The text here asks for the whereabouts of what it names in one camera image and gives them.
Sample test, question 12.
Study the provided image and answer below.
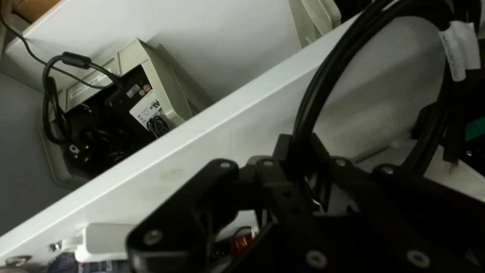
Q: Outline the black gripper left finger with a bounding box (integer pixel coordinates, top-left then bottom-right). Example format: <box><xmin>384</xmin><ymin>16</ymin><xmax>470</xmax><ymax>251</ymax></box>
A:
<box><xmin>125</xmin><ymin>156</ymin><xmax>267</xmax><ymax>273</ymax></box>

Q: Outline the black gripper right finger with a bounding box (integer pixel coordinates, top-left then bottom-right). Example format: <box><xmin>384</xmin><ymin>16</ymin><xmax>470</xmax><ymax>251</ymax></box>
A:
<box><xmin>222</xmin><ymin>131</ymin><xmax>485</xmax><ymax>273</ymax></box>

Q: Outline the black cable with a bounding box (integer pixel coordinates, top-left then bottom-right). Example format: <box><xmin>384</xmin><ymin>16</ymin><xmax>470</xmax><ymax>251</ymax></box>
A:
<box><xmin>291</xmin><ymin>0</ymin><xmax>485</xmax><ymax>178</ymax></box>

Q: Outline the brown box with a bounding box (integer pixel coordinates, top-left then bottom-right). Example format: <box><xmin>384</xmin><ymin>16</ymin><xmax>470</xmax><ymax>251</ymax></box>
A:
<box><xmin>11</xmin><ymin>0</ymin><xmax>64</xmax><ymax>24</ymax></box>

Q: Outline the metal shelving unit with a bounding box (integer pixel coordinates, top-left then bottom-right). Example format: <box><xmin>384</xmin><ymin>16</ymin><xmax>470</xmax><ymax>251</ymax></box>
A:
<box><xmin>0</xmin><ymin>0</ymin><xmax>485</xmax><ymax>273</ymax></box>

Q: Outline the gray storage bin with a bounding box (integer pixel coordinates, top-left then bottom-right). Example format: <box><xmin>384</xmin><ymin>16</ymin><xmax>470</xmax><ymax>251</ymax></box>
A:
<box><xmin>40</xmin><ymin>36</ymin><xmax>208</xmax><ymax>186</ymax></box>

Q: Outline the black power adapter with cord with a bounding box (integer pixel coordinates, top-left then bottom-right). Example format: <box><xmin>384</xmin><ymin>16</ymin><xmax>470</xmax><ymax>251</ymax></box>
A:
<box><xmin>41</xmin><ymin>49</ymin><xmax>175</xmax><ymax>175</ymax></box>

